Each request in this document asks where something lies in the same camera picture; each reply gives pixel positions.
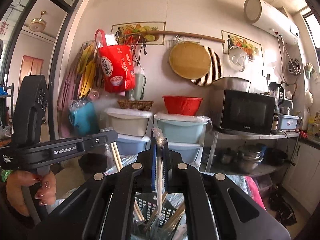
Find chopsticks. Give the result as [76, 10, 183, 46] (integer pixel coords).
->
[152, 127, 167, 221]

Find chopsticks compartment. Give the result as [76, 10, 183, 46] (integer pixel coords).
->
[105, 142, 145, 223]
[144, 192, 168, 231]
[162, 201, 185, 234]

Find dark green utensil holder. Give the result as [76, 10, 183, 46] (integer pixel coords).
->
[131, 192, 188, 239]

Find white kitchen cabinets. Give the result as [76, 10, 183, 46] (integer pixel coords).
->
[283, 142, 319, 214]

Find person's left hand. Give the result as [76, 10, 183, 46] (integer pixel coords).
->
[6, 170, 56, 217]

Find blue middle right drawer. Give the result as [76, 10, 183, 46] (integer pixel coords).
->
[168, 142, 204, 170]

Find blue middle left drawer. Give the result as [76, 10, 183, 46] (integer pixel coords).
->
[117, 134, 150, 156]

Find light blue top drawer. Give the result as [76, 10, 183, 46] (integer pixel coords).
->
[154, 112, 212, 145]

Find cream top storage drawer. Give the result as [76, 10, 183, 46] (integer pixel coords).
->
[105, 108, 153, 137]

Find wicker basket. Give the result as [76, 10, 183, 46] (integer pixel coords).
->
[117, 100, 153, 111]

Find red plastic basin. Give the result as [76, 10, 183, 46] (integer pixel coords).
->
[163, 95, 203, 116]

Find teal hanging bag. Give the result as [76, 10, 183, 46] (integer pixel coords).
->
[68, 102, 100, 137]

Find black microwave oven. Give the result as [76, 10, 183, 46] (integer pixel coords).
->
[208, 89, 275, 135]

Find metal shelf rack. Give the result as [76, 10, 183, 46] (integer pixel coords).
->
[200, 131, 299, 177]

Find stainless steel pot stack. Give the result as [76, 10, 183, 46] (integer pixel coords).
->
[237, 145, 264, 174]

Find pink blanket under cloth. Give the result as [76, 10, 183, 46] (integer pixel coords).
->
[245, 176, 266, 211]

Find yellow hanging bags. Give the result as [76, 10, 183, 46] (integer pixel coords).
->
[75, 41, 104, 99]

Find red printed shopping bag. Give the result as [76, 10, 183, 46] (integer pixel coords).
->
[94, 29, 136, 93]

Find round bamboo board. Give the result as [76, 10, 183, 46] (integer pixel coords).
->
[169, 42, 210, 80]

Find round woven mat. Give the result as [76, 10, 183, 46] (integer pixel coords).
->
[191, 46, 223, 87]

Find black frying pan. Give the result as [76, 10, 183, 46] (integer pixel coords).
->
[265, 148, 296, 166]

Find small blue box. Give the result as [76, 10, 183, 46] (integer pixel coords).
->
[278, 114, 299, 132]

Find wooden rolling pin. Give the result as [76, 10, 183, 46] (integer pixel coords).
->
[143, 30, 225, 43]

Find ceiling lamp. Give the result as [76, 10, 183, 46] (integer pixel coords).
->
[28, 10, 47, 32]

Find black electric kettle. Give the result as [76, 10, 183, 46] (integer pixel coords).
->
[268, 82, 285, 106]

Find white cylindrical water heater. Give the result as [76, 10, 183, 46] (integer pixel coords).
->
[244, 0, 300, 45]

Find window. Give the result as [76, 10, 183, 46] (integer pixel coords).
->
[303, 11, 320, 58]

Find left fruit wall picture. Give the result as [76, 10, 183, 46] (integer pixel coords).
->
[111, 22, 166, 45]

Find fruit wall picture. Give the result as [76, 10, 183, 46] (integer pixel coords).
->
[111, 22, 166, 45]
[221, 30, 264, 64]

